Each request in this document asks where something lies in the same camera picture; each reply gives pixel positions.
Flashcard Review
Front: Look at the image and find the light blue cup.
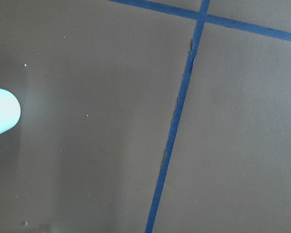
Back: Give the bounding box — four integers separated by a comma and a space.
0, 88, 21, 134

